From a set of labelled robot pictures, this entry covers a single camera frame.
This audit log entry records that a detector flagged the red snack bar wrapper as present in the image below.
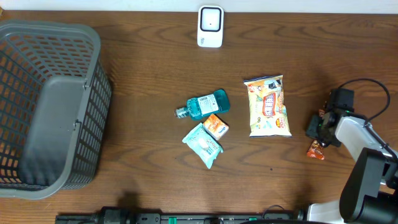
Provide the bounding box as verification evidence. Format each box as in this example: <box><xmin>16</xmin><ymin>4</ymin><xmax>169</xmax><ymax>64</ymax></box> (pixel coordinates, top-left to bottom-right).
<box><xmin>305</xmin><ymin>109</ymin><xmax>325</xmax><ymax>160</ymax></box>

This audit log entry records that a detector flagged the yellow snack chips bag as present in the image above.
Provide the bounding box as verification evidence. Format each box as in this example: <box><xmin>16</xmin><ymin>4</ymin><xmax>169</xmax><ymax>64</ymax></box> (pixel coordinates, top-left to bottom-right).
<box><xmin>243</xmin><ymin>75</ymin><xmax>292</xmax><ymax>138</ymax></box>

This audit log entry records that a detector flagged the orange small box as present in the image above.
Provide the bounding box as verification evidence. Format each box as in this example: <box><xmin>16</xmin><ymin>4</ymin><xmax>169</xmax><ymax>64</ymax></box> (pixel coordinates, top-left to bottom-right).
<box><xmin>203</xmin><ymin>114</ymin><xmax>229</xmax><ymax>141</ymax></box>

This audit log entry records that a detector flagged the light blue candy packet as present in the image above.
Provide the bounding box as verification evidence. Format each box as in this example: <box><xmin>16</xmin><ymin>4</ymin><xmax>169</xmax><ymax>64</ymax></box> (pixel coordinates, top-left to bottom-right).
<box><xmin>182</xmin><ymin>123</ymin><xmax>223</xmax><ymax>169</ymax></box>

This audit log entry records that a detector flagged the teal mouthwash bottle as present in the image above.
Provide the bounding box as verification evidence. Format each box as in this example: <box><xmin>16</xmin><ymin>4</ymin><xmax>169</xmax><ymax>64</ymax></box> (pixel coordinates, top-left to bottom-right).
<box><xmin>175</xmin><ymin>89</ymin><xmax>231</xmax><ymax>121</ymax></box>

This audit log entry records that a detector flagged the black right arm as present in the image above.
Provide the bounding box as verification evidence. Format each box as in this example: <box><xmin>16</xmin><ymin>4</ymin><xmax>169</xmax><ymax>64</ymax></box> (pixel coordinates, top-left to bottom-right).
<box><xmin>306</xmin><ymin>88</ymin><xmax>397</xmax><ymax>224</ymax></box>

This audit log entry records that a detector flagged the white barcode scanner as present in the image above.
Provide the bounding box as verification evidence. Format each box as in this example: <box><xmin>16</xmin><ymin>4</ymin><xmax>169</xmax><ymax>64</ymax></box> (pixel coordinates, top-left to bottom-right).
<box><xmin>197</xmin><ymin>6</ymin><xmax>224</xmax><ymax>48</ymax></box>

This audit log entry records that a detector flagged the grey plastic mesh basket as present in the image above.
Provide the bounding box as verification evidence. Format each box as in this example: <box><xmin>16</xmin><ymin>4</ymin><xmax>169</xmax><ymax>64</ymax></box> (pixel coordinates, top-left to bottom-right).
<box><xmin>1</xmin><ymin>21</ymin><xmax>111</xmax><ymax>200</ymax></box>

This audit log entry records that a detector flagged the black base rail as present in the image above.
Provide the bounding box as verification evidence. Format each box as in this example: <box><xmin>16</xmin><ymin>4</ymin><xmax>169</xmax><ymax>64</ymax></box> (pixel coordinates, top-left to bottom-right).
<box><xmin>55</xmin><ymin>205</ymin><xmax>307</xmax><ymax>224</ymax></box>

